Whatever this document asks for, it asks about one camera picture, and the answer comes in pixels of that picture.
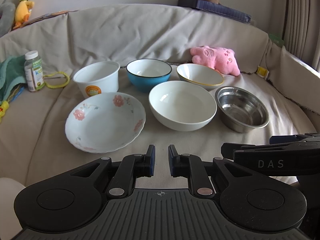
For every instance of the yellow charm keychain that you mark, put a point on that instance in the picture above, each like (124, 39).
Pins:
(3, 108)

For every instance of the green towel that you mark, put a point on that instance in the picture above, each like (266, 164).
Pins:
(12, 74)

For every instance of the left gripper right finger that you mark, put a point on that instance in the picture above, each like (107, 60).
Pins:
(191, 167)

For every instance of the dark blue book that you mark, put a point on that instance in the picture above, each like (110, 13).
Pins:
(218, 9)

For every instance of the yellow tag clip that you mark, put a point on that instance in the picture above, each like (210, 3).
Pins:
(262, 72)

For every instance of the blue enamel bowl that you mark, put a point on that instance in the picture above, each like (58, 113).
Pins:
(145, 74)

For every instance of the yellow-rimmed white bowl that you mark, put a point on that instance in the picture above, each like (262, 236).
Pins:
(200, 75)

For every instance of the large white ceramic bowl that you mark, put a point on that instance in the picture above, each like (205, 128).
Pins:
(182, 106)

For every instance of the grey plush toy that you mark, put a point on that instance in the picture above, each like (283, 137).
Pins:
(7, 17)

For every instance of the beige sofa cover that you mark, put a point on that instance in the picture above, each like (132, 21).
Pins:
(33, 142)

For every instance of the vitamin gummy bottle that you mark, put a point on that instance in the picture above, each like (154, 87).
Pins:
(33, 71)

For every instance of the pink plush toy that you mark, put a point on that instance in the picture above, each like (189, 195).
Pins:
(221, 59)

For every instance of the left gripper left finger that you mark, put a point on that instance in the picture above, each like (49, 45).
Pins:
(125, 172)

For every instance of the stainless steel bowl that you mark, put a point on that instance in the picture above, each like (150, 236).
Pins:
(240, 110)

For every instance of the white paper cup bowl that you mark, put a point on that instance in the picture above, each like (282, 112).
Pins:
(97, 78)

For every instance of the floral white plate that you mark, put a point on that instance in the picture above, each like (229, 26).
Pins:
(105, 122)

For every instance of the curtain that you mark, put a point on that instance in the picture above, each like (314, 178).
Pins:
(301, 33)

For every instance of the yellow duck plush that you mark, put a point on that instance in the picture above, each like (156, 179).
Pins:
(22, 13)

